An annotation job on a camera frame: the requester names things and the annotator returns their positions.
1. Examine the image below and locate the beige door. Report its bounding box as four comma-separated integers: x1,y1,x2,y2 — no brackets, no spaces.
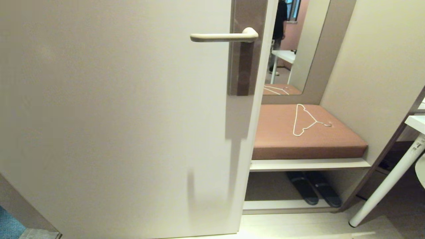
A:
0,0,279,239

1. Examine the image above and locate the brown seat cushion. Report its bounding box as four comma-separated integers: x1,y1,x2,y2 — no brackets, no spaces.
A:
252,104,369,160

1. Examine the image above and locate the white bench shelf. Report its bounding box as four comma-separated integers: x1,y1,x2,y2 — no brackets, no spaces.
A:
242,158,372,215

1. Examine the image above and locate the black slipper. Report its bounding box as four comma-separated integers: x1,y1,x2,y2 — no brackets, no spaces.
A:
305,171,342,208
287,171,319,205

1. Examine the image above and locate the white table leg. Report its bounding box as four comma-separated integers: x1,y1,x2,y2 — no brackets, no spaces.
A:
349,97,425,228

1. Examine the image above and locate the brown handle plate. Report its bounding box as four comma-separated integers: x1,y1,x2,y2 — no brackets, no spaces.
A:
227,0,268,97

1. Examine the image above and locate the cream door handle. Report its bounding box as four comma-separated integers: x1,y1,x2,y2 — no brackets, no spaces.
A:
190,27,259,43

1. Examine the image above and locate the white wire clothes hanger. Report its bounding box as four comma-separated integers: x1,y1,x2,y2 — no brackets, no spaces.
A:
293,104,332,137

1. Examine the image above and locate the wall mirror with brown frame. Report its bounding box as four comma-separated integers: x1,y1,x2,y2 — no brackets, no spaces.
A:
261,0,357,105

